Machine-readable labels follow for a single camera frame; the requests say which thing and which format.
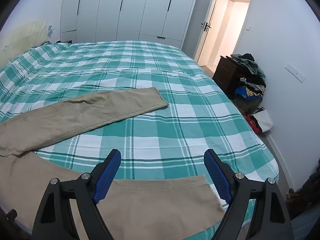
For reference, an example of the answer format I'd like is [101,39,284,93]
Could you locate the khaki beige pants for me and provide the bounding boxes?
[1,87,224,239]

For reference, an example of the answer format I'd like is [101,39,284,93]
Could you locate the red bag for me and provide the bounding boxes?
[245,115,262,134]

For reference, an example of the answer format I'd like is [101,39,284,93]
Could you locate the white shopping bag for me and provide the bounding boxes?
[252,107,274,133]

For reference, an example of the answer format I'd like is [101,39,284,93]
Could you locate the pile of dark clothes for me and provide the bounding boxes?
[228,53,266,115]

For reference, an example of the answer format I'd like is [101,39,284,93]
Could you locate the teal white plaid bedsheet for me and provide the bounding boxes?
[1,41,279,181]

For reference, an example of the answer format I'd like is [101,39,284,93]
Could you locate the dark wooden nightstand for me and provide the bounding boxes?
[213,56,240,99]

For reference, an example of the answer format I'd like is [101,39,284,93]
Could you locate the cream padded headboard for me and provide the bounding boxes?
[1,20,48,68]

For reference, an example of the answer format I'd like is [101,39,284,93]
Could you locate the white open door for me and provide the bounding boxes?
[194,0,229,66]

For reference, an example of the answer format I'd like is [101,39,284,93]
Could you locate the white wardrobe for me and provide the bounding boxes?
[60,0,196,48]

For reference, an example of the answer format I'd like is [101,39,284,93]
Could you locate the white wall switch plate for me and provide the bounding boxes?
[285,64,305,83]

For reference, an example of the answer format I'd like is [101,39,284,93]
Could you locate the wall socket with plug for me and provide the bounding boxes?
[47,25,54,37]

